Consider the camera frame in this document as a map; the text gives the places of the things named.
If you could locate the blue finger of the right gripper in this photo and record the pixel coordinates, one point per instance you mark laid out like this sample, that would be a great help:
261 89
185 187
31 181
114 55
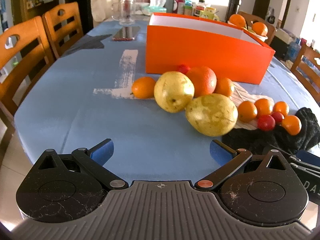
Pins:
308 157

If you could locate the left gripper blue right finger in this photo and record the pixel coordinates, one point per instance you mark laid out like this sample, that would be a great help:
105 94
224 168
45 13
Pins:
231 161

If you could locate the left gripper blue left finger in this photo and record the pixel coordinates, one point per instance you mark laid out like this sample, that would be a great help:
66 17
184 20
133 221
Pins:
91 162

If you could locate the yellow pear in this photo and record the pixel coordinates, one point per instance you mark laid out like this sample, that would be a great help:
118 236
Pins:
213 115
173 91

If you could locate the black knitted cloth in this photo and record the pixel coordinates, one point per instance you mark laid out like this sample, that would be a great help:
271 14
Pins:
256 140

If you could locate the red cherry tomato right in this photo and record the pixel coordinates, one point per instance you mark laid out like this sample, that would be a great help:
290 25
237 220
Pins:
278 117

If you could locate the red cherry tomato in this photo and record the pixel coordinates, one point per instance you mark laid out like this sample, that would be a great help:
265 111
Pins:
266 123
278 117

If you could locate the red cherry tomato front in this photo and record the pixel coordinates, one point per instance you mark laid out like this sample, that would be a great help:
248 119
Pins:
266 123

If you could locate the beige woven placemat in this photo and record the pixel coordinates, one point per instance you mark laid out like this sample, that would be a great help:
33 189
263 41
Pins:
239 95

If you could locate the blue tablecloth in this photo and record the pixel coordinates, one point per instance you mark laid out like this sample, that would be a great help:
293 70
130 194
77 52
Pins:
85 97

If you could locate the tangerine beside large orange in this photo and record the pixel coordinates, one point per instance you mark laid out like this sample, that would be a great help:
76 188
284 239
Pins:
224 86

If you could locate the large orange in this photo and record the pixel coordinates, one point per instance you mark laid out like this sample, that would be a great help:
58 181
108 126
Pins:
203 79

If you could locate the small tangerine far left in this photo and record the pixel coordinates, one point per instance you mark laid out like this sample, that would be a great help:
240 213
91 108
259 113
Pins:
143 87

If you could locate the red tomato behind pear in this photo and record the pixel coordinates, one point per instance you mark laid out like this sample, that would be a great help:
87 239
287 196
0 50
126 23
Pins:
183 69

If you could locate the wooden chair right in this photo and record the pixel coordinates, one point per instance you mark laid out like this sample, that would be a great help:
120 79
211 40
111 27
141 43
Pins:
306 69

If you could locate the white fruit bowl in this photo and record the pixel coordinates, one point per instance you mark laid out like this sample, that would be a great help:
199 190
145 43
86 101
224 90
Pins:
263 38

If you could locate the wooden chair near left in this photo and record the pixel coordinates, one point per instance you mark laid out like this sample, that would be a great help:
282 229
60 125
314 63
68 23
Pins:
13 40

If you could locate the black smartphone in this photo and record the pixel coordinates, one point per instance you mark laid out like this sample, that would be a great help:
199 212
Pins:
126 33

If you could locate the orange cardboard box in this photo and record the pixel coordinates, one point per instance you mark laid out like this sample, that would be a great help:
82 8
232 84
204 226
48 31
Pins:
230 51

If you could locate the orange in bowl right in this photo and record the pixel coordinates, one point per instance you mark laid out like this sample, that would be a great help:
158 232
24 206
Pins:
260 28

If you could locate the orange in bowl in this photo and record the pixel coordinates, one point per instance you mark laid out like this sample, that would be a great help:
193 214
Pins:
237 20
260 28

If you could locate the orange in bowl left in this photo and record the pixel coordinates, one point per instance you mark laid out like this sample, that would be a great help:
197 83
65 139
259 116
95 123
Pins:
237 20

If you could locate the clear glass jar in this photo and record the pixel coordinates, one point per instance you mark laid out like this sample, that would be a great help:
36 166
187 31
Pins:
123 11

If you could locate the paper shopping bag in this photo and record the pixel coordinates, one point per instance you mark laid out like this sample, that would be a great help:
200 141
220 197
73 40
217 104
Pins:
103 5

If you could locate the dark cap medicine bottle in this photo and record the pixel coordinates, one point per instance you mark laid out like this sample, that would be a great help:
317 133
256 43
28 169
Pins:
200 6

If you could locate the black thermos bottle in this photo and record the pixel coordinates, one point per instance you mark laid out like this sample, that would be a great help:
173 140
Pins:
233 8

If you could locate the red label jar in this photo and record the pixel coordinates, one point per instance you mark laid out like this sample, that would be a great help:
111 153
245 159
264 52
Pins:
178 7

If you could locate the green tissue box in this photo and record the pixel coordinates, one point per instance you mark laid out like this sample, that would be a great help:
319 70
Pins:
153 7

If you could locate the grey tall bottle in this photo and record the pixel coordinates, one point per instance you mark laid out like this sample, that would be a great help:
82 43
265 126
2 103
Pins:
169 4

